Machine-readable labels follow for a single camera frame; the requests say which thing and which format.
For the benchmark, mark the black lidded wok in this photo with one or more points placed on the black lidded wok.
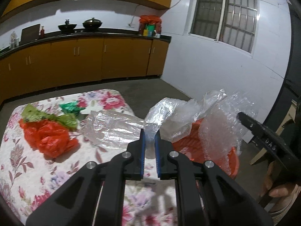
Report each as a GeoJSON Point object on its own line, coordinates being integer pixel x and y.
{"type": "Point", "coordinates": [92, 25]}

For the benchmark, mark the red bag of groceries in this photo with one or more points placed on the red bag of groceries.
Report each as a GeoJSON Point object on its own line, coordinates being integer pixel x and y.
{"type": "Point", "coordinates": [150, 26]}

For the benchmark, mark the lower kitchen cabinets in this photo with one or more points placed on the lower kitchen cabinets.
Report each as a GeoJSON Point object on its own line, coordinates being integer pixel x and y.
{"type": "Point", "coordinates": [83, 60]}

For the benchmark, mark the glass jar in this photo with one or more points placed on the glass jar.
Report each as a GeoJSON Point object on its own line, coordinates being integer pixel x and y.
{"type": "Point", "coordinates": [14, 40]}

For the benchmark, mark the barred window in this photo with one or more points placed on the barred window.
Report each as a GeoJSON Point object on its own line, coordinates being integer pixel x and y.
{"type": "Point", "coordinates": [232, 22]}

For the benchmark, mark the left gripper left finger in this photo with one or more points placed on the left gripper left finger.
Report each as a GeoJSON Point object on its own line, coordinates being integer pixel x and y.
{"type": "Point", "coordinates": [94, 195]}

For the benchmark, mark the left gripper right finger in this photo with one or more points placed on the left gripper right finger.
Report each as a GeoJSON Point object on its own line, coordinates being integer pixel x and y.
{"type": "Point", "coordinates": [205, 194]}

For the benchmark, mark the floral tablecloth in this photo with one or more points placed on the floral tablecloth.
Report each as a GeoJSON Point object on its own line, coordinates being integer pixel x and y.
{"type": "Point", "coordinates": [28, 178]}

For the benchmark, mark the green printed plastic bag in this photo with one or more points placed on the green printed plastic bag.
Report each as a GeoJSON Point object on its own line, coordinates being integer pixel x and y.
{"type": "Point", "coordinates": [32, 114]}

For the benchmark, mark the dark door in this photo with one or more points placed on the dark door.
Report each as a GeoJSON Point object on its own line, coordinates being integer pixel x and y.
{"type": "Point", "coordinates": [290, 90]}

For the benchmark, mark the clear plastic bag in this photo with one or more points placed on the clear plastic bag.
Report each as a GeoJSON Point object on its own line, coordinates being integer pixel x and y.
{"type": "Point", "coordinates": [173, 118]}

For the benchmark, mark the red plastic bag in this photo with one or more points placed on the red plastic bag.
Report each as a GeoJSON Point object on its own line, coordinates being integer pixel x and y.
{"type": "Point", "coordinates": [49, 137]}

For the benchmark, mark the clear bubble wrap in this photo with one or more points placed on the clear bubble wrap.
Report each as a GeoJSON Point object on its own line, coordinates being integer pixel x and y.
{"type": "Point", "coordinates": [220, 127]}

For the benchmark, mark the green foil wrapper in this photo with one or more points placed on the green foil wrapper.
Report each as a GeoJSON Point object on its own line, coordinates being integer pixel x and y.
{"type": "Point", "coordinates": [71, 108]}

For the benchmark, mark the person's right hand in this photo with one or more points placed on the person's right hand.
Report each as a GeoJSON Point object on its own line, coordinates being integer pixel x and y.
{"type": "Point", "coordinates": [280, 191]}

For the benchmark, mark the red sauce bottle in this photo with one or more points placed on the red sauce bottle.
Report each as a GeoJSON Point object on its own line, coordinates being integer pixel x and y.
{"type": "Point", "coordinates": [42, 32]}

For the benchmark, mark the red trash basket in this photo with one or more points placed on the red trash basket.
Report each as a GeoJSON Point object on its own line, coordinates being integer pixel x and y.
{"type": "Point", "coordinates": [195, 148]}

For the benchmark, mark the black wok with handle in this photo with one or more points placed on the black wok with handle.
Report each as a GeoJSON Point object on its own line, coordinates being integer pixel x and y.
{"type": "Point", "coordinates": [67, 27]}

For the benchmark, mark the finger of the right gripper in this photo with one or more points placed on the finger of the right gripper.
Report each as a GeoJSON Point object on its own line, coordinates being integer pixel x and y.
{"type": "Point", "coordinates": [280, 150]}

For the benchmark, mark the dark cutting board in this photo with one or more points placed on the dark cutting board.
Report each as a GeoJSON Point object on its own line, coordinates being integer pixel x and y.
{"type": "Point", "coordinates": [30, 34]}

